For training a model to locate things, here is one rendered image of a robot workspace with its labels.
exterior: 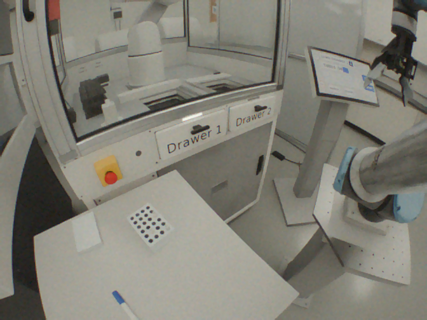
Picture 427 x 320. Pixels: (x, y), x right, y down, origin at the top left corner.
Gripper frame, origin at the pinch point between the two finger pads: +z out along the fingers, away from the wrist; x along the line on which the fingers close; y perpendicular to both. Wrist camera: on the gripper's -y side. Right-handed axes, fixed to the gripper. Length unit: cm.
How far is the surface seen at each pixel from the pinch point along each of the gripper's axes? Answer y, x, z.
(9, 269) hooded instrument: 82, -80, 34
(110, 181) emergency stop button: 36, -67, 29
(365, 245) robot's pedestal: 20.3, 10.8, 38.1
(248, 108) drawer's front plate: -19, -44, 25
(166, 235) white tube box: 39, -46, 36
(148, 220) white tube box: 37, -54, 37
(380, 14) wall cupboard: -284, 95, -93
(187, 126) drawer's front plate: 7, -58, 24
